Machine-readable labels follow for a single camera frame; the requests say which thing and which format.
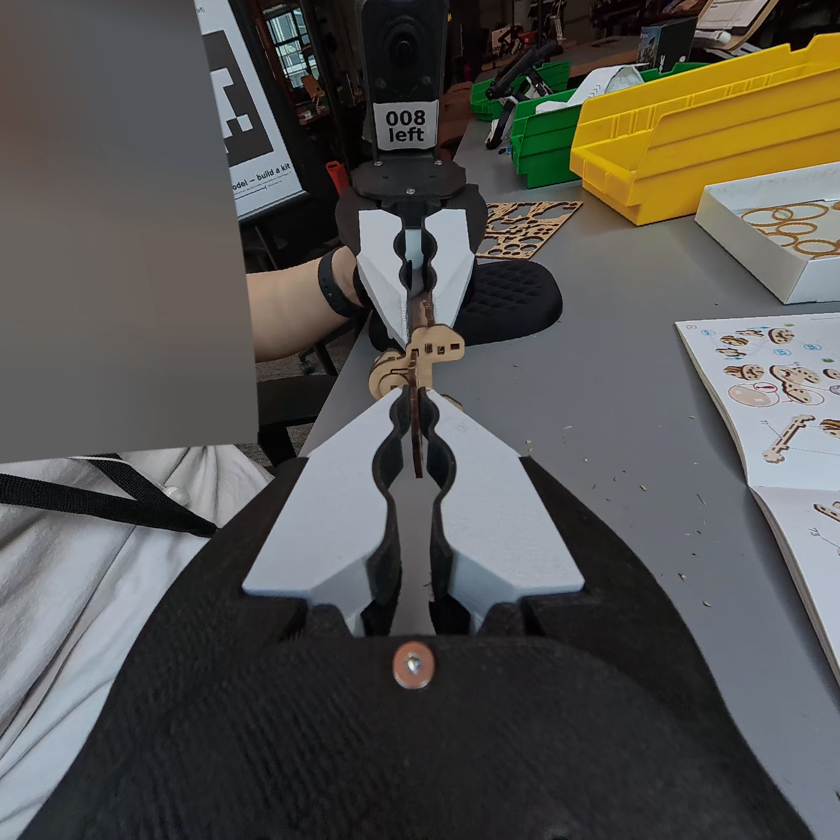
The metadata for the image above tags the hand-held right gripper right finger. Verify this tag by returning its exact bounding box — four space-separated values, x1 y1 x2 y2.
425 387 586 634

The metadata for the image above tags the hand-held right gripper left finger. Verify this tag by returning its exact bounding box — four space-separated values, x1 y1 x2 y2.
241 387 404 636

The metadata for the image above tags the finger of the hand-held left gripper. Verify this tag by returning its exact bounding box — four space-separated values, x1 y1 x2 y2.
415 207 476 329
356 209 413 349

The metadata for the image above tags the wooden puzzle model assembly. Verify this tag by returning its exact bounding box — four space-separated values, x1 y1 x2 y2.
369 297 467 401

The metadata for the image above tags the wooden gear ring piece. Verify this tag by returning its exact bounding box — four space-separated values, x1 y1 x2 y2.
407 384 427 480

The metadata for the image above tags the person's left forearm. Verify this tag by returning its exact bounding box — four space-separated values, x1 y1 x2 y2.
246 248 361 363

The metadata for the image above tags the grey desk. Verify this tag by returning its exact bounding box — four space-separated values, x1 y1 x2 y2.
298 39 840 840

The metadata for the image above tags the black wristband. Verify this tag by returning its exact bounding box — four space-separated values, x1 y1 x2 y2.
317 246 368 319

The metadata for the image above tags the black quilted wrist pad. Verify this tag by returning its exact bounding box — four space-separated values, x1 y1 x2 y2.
367 259 564 352

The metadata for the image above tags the brown wooden object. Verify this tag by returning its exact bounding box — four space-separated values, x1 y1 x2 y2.
436 84 475 161

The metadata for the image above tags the small green plastic bin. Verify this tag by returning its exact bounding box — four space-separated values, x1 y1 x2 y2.
469 60 572 122

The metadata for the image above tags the punched wooden puzzle sheet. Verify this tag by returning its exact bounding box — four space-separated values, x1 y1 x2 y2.
476 200 584 260

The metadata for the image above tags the black chair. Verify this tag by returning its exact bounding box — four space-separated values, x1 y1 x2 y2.
255 341 342 468

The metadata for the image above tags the black tool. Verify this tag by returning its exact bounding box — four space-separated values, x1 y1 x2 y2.
484 39 567 151

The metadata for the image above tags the large green plastic bin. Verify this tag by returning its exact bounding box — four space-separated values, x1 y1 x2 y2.
511 62 710 191

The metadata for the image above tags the black and white marker poster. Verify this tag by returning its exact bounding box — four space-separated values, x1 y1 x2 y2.
197 0 309 221

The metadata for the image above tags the white packaging sheet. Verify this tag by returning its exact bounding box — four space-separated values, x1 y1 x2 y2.
535 66 647 116

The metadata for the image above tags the dark cardboard box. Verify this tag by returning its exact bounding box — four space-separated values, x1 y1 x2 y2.
640 16 698 73

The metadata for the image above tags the yellow plastic bin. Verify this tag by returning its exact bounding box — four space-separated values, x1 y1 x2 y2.
570 33 840 227

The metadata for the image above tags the person's white shirt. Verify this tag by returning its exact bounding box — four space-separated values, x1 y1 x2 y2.
0 445 277 840

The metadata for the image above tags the white cardboard tray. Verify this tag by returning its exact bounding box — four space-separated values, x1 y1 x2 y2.
694 163 840 304

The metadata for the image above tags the open instruction booklet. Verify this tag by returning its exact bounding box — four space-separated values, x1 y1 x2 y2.
675 314 840 683

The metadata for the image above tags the group of wooden rings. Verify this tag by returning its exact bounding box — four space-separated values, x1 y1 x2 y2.
740 200 840 260

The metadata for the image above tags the black strap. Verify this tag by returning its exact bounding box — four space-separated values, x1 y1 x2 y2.
0 456 219 539

